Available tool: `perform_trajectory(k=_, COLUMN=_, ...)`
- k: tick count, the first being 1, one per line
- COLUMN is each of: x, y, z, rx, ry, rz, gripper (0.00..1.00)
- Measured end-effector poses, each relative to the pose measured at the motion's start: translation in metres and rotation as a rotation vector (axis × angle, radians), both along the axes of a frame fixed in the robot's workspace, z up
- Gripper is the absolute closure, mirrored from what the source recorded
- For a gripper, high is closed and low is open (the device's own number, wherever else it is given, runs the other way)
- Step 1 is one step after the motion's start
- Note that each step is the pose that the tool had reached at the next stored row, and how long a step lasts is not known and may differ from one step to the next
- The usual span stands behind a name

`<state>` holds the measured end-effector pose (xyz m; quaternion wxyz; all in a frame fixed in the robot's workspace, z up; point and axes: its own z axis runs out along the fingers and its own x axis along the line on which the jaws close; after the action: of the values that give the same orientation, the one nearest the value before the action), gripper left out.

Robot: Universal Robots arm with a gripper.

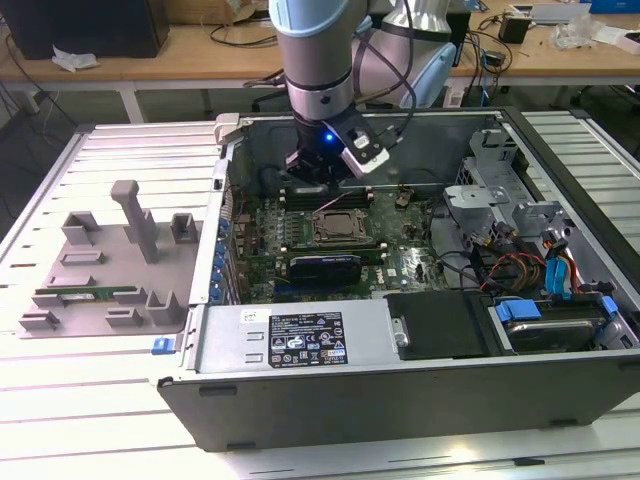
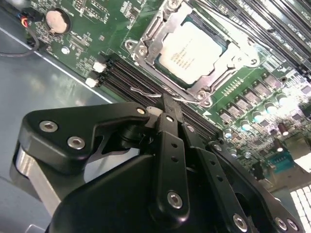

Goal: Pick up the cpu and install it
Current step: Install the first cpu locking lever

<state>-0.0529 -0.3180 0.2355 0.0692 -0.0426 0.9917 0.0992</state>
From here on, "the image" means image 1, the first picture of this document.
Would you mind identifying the white flat box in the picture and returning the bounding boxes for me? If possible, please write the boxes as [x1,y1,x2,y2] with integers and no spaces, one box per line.
[594,24,640,55]

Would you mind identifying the metal locking lever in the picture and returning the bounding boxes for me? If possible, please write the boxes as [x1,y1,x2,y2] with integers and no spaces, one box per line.
[312,191,354,213]

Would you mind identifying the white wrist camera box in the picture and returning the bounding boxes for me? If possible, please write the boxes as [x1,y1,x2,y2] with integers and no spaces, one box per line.
[339,123,392,177]

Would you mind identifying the hard disk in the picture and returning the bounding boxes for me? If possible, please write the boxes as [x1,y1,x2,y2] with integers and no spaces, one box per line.
[503,319,599,354]

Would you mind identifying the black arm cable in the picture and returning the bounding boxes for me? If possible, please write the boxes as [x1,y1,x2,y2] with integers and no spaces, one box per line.
[349,0,419,146]

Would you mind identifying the black plastic shroud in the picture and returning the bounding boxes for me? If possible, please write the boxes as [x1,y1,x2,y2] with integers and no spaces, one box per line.
[385,291,496,362]

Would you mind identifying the large black tower box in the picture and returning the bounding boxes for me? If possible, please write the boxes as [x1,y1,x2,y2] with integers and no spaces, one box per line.
[9,0,171,61]

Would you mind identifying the blue disk carrier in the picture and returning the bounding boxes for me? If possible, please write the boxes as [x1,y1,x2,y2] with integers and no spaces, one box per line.
[494,295,617,346]

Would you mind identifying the black graphics card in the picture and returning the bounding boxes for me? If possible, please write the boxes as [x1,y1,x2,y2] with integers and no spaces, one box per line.
[288,253,363,289]

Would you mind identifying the black cylindrical part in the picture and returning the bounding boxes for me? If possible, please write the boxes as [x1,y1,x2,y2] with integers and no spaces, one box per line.
[258,167,289,196]

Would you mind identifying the silver power supply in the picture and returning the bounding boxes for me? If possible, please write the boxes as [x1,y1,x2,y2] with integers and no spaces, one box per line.
[195,298,402,375]

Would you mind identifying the yellow black power wires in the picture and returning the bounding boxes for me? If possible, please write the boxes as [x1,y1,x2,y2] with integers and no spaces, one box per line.
[479,251,547,296]

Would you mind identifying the brown cardboard box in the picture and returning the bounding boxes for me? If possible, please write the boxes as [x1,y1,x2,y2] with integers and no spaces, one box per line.
[219,0,274,26]

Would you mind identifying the grey parts rack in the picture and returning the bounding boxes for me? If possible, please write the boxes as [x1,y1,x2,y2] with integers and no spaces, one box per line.
[16,179,205,342]

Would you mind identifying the small black cube box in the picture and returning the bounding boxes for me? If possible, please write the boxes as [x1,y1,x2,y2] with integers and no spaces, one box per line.
[498,13,532,45]

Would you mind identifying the green RAM stick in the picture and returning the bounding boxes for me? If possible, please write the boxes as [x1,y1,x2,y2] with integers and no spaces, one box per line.
[33,284,140,302]

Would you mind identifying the silver metal drive cage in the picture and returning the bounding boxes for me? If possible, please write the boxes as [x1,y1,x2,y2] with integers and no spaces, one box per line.
[442,127,576,251]

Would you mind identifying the wooden desk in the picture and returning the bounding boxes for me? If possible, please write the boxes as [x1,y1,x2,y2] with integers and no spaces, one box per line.
[0,0,640,96]

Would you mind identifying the blue flat wire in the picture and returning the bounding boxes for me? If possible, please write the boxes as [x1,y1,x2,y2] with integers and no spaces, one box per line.
[543,248,576,302]

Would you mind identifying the white flat tray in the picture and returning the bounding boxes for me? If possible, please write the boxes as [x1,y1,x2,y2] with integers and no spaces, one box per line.
[508,2,592,25]

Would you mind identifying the clear plastic bags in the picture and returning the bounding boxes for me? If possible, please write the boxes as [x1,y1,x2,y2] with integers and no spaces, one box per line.
[551,13,600,52]

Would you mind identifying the crumpled white paper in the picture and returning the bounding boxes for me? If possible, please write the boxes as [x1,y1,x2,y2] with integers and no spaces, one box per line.
[51,43,100,72]

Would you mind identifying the black desktop box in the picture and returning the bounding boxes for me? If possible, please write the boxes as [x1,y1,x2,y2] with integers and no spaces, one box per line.
[449,9,472,69]

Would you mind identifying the black open PC case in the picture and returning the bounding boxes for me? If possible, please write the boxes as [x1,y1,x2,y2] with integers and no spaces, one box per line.
[155,105,640,454]

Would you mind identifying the dark RAM stick with label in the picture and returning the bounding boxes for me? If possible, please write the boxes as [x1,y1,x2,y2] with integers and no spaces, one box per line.
[282,248,387,267]

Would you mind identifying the green motherboard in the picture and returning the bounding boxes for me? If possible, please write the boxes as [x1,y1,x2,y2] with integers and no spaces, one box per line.
[227,185,451,304]

